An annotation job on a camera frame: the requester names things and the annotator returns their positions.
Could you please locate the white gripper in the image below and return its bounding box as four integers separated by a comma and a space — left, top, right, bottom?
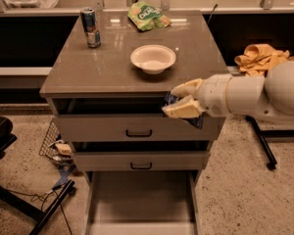
162, 74, 232, 118

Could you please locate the dark blue rxbar wrapper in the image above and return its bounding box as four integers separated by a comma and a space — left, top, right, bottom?
162, 92, 203, 129

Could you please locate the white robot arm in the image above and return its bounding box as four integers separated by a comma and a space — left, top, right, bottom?
163, 62, 294, 123

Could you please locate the grey drawer cabinet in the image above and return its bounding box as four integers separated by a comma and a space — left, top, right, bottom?
40, 11, 227, 179

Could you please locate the top grey drawer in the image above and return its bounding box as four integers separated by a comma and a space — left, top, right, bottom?
52, 96, 227, 142

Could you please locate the grey drawer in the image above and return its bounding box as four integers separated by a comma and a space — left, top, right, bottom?
52, 96, 227, 142
81, 171, 201, 235
73, 141, 210, 171

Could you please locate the middle grey drawer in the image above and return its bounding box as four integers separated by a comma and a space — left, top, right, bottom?
73, 141, 210, 171

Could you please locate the bottom grey drawer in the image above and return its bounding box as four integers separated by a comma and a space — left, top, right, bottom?
81, 171, 201, 235

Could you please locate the white paper bowl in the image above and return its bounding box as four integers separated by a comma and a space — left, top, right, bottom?
130, 45, 176, 74

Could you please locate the yellow crumpled cloth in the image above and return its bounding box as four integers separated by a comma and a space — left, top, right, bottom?
234, 44, 294, 76

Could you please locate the black stand leg right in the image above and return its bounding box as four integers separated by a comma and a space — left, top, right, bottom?
246, 117, 294, 170

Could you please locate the black stand leg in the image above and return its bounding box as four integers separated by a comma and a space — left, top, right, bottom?
0, 176, 76, 235
246, 117, 294, 170

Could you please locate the green snack bag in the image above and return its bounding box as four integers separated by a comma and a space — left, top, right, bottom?
127, 2, 172, 31

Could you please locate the blue silver energy drink can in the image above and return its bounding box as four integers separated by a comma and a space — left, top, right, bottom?
80, 7, 101, 48

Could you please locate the blue tape strip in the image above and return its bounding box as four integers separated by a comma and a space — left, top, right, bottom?
52, 164, 75, 190

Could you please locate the black chair base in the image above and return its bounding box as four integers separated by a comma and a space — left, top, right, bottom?
0, 117, 17, 159

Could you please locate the black stand leg left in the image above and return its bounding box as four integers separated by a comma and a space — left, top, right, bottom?
0, 176, 76, 235

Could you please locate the wire mesh basket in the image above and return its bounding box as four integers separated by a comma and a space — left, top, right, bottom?
39, 121, 73, 166

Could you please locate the black floor cable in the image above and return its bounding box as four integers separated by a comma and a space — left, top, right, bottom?
8, 188, 74, 235

